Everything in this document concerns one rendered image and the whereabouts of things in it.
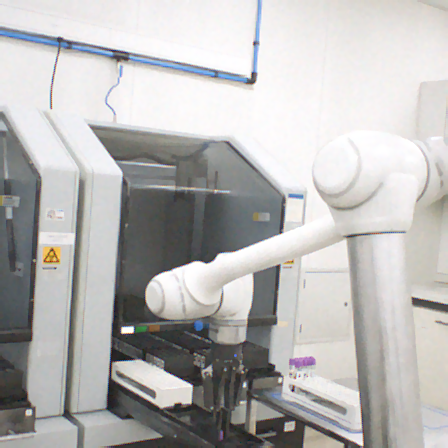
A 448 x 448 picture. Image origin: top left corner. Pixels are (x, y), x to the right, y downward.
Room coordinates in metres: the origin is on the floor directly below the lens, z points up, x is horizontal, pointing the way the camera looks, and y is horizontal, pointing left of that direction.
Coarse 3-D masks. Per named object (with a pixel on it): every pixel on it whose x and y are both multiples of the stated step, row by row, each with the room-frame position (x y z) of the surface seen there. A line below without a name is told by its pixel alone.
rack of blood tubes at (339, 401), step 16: (288, 384) 1.96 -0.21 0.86; (304, 384) 1.91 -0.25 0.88; (320, 384) 1.93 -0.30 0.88; (336, 384) 1.94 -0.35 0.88; (304, 400) 1.90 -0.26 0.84; (320, 400) 1.96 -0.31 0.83; (336, 400) 1.80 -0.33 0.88; (352, 400) 1.80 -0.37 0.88; (336, 416) 1.80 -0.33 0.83; (352, 416) 1.75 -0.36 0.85
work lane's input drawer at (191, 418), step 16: (112, 384) 2.02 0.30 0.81; (112, 400) 1.99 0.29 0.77; (128, 400) 1.92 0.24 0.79; (144, 400) 1.87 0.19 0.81; (144, 416) 1.84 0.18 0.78; (160, 416) 1.78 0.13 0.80; (176, 416) 1.79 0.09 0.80; (192, 416) 1.80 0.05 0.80; (208, 416) 1.81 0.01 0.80; (160, 432) 1.77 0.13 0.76; (176, 432) 1.71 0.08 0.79; (192, 432) 1.67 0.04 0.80; (208, 432) 1.69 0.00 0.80; (240, 432) 1.69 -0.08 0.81
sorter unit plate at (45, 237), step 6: (42, 234) 1.85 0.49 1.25; (48, 234) 1.86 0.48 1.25; (54, 234) 1.87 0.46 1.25; (60, 234) 1.88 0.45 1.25; (66, 234) 1.89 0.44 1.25; (72, 234) 1.90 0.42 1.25; (42, 240) 1.85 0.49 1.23; (48, 240) 1.86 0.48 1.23; (54, 240) 1.87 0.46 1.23; (60, 240) 1.88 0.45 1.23; (66, 240) 1.89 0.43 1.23; (72, 240) 1.90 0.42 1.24
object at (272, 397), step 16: (352, 384) 2.18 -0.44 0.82; (256, 400) 1.98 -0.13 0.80; (272, 400) 1.94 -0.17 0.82; (288, 400) 1.95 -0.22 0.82; (288, 416) 1.86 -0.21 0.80; (304, 416) 1.82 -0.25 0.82; (320, 416) 1.83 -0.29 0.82; (432, 416) 1.90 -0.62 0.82; (336, 432) 1.71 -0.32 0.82; (352, 432) 1.72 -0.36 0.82; (432, 432) 1.77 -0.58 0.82
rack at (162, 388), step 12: (120, 372) 2.06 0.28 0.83; (132, 372) 1.96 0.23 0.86; (144, 372) 1.97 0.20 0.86; (156, 372) 1.98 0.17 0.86; (132, 384) 1.97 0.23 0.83; (144, 384) 1.89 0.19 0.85; (156, 384) 1.86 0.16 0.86; (168, 384) 1.87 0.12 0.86; (180, 384) 1.88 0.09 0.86; (144, 396) 1.88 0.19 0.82; (156, 396) 1.83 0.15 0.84; (168, 396) 1.82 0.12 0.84; (180, 396) 1.84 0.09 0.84
